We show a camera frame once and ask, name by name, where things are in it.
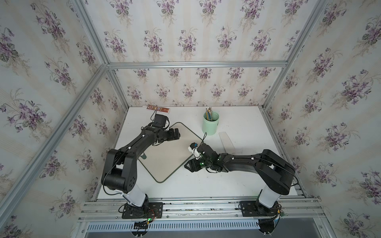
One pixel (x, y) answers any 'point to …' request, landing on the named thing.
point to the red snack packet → (154, 108)
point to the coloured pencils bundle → (209, 113)
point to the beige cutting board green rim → (162, 158)
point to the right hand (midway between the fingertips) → (188, 166)
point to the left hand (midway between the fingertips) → (175, 136)
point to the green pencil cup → (210, 127)
